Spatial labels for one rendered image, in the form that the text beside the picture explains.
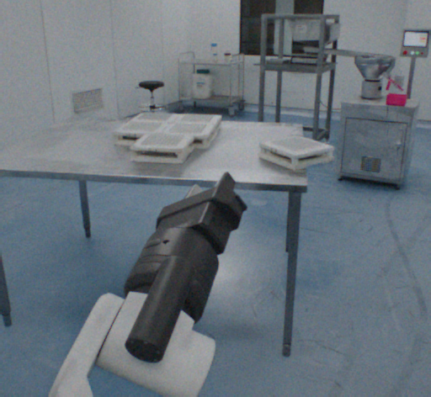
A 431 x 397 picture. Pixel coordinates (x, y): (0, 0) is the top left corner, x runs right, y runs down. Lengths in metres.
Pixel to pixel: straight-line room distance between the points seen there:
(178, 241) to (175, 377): 0.14
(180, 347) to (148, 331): 0.05
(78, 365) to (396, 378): 2.01
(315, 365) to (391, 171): 2.51
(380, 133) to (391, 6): 3.06
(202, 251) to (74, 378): 0.18
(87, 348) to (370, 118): 4.06
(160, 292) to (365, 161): 4.09
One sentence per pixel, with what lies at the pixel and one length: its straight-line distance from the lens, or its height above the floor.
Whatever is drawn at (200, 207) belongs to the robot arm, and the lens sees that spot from 0.55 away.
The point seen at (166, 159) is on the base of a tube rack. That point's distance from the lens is 2.12.
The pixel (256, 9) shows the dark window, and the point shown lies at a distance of 7.65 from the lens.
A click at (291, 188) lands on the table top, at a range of 1.89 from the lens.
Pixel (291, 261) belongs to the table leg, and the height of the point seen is 0.51.
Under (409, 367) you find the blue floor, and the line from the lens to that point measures 2.43.
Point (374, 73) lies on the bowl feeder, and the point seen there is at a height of 1.00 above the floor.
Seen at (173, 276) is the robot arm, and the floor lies 1.28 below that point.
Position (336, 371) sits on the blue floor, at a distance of 2.31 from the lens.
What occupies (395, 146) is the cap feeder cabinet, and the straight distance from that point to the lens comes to 4.39.
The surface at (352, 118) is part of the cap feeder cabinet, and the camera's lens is 4.41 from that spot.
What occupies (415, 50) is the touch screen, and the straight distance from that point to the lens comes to 4.64.
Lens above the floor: 1.51
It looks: 20 degrees down
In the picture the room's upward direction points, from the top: straight up
